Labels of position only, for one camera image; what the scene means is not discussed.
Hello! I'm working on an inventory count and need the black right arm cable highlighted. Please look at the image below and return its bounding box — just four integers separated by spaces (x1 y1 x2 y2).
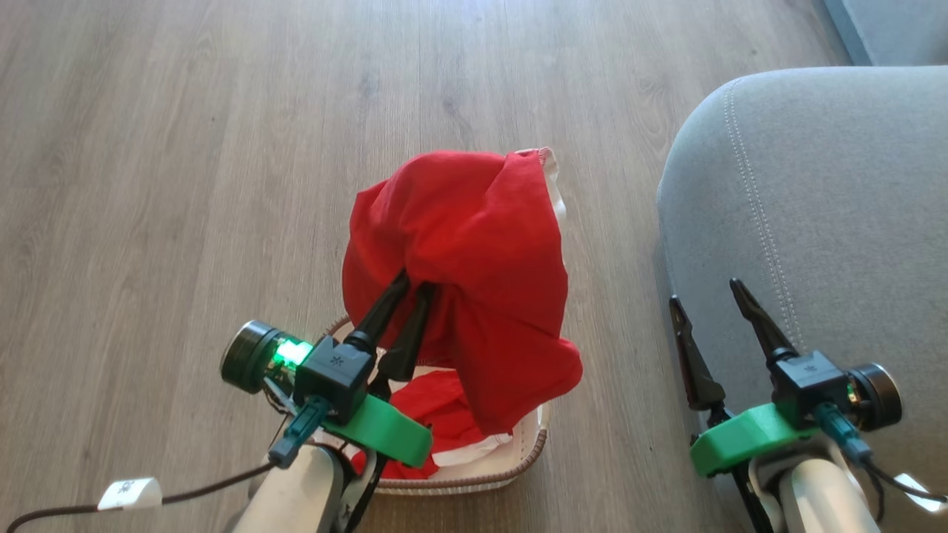
863 459 948 504

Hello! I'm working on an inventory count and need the white tag on left cable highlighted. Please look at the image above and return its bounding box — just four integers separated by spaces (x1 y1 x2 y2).
96 477 162 512

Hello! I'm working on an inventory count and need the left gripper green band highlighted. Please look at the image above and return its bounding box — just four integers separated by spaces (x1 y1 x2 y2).
221 270 436 469

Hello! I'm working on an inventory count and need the white tag on right cable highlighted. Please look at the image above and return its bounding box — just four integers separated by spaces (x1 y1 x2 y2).
895 474 948 515

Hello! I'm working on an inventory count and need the teal right camera cable plug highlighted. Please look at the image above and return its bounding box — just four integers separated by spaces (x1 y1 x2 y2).
815 403 875 466

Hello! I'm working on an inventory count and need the dark left arm cable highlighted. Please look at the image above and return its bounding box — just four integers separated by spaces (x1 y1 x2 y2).
4 463 276 531

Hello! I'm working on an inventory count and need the large red garment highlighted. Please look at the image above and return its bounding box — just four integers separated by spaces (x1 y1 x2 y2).
342 150 584 436

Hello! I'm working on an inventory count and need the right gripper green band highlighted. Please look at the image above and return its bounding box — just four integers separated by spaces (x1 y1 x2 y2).
670 279 903 476

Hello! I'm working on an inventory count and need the red garment with white trim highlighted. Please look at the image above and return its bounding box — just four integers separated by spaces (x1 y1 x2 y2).
352 370 515 480

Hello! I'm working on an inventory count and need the teal camera cable plug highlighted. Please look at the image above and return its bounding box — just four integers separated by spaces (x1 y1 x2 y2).
268 396 330 469
815 403 875 466

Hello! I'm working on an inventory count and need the white tag on cable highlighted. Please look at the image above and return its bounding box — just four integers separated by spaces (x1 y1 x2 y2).
895 474 948 515
96 477 162 512

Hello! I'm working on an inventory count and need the white laundry basket brown rim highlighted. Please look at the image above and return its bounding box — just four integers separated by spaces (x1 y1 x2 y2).
326 147 568 496

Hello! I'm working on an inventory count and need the blue-grey sofa section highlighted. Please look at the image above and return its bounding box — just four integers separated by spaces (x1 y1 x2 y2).
822 0 948 67

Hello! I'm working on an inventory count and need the grey sofa seat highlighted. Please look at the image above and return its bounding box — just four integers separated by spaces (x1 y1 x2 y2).
658 65 948 533

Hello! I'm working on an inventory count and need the teal left camera cable plug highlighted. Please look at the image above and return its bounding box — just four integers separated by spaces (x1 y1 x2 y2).
268 396 330 469

